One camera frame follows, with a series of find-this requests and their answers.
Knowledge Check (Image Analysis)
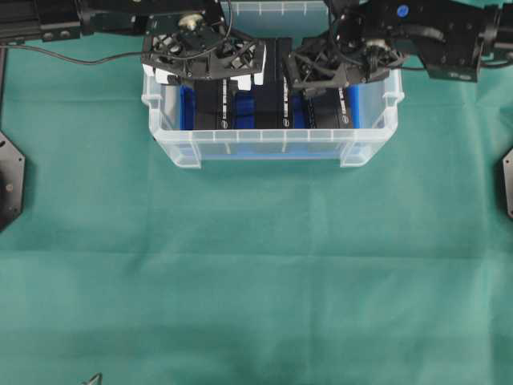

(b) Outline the clear plastic storage case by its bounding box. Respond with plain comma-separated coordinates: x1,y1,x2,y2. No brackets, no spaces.
142,2,404,168

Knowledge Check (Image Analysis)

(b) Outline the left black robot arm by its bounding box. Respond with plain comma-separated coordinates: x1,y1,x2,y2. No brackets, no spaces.
1,0,267,91

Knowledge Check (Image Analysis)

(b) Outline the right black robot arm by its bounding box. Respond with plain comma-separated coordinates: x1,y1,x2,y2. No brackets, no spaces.
283,1,512,97

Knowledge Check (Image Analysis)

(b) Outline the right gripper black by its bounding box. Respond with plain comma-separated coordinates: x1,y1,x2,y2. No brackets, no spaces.
282,15,406,99

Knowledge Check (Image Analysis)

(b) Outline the blue foam insert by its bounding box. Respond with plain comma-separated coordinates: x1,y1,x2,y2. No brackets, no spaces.
180,87,361,131

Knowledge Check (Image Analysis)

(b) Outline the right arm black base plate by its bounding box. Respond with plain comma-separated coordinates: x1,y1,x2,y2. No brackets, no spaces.
492,148,512,221

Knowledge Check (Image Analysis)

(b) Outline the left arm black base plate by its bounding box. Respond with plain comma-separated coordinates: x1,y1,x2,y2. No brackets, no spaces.
0,132,26,231

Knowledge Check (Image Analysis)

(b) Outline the green table cloth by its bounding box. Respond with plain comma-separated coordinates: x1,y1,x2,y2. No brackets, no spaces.
1,51,512,384

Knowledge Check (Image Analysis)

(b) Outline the black aluminium frame post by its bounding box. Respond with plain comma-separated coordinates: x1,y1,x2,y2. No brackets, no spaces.
0,49,7,114

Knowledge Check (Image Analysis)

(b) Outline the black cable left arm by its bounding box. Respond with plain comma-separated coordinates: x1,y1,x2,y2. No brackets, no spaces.
0,0,236,65

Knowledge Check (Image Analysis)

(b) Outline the black camera box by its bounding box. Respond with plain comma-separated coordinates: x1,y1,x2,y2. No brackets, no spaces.
252,37,293,130
308,88,356,129
194,79,234,131

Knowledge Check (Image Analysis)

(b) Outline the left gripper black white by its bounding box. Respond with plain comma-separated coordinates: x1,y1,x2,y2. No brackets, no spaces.
141,12,267,85

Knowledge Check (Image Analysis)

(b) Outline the black metal clip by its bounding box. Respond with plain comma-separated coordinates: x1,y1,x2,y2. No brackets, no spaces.
81,372,103,385

